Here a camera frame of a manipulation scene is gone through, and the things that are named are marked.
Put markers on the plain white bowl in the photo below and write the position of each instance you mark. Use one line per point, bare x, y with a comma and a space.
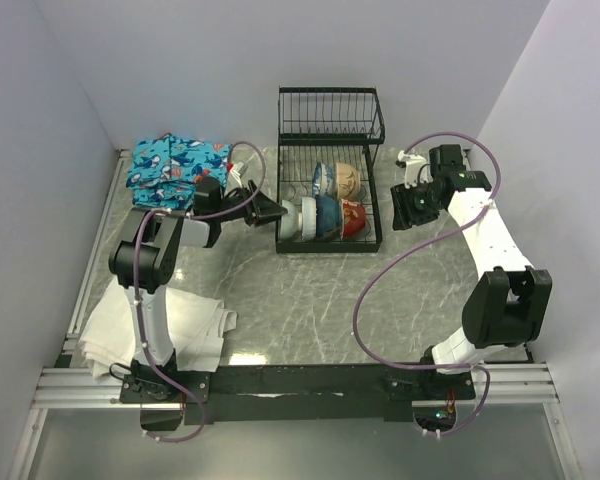
309, 219

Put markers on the cream bowl with brown outside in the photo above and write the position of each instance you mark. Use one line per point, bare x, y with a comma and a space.
348, 181

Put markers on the aluminium frame rail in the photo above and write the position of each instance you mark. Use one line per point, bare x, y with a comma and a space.
75, 388

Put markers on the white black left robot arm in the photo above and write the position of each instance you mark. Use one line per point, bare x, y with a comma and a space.
144, 259

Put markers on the black wire dish rack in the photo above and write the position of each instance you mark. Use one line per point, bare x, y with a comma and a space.
330, 125

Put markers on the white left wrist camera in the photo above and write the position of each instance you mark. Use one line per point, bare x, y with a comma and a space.
237, 172

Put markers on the white folded towel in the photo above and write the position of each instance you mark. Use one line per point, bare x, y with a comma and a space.
196, 326

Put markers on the brown interior dark bowl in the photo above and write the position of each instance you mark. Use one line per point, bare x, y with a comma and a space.
328, 218

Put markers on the blue white patterned bowl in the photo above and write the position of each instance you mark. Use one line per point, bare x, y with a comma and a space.
324, 180

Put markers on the blue shark print cloth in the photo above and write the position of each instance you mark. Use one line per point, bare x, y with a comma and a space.
165, 171

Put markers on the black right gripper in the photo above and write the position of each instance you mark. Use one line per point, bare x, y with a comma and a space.
401, 208

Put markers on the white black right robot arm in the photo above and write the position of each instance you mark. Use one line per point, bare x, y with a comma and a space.
507, 306

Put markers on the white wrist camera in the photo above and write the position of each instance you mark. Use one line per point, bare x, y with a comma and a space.
237, 172
416, 168

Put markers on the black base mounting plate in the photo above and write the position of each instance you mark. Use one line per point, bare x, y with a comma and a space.
294, 392

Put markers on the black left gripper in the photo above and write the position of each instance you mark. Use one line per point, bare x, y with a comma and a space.
260, 208

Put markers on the pale green bowl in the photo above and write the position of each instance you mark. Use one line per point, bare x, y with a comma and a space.
289, 222

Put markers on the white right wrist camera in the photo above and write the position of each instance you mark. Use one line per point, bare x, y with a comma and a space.
416, 168

